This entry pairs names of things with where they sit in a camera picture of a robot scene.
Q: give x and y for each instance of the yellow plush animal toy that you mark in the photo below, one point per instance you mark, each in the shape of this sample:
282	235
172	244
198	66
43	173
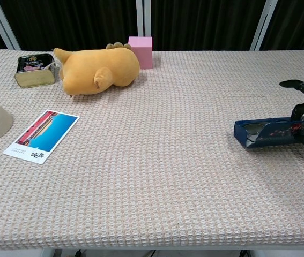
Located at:
98	67

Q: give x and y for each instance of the aluminium frame post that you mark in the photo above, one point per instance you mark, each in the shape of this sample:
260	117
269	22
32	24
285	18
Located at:
263	26
3	26
143	18

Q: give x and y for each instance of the beige woven tablecloth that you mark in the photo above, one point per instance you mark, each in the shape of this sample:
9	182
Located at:
154	174

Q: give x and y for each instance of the black gold luncheon meat tin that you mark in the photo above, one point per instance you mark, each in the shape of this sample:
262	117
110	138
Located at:
33	72

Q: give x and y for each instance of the blue red photo postcard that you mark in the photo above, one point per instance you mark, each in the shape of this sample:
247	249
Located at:
43	134

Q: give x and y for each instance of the blue rectangular box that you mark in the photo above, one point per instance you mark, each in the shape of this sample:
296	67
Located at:
275	134

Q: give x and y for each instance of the pink foam cube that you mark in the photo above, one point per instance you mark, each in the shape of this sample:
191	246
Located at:
142	52

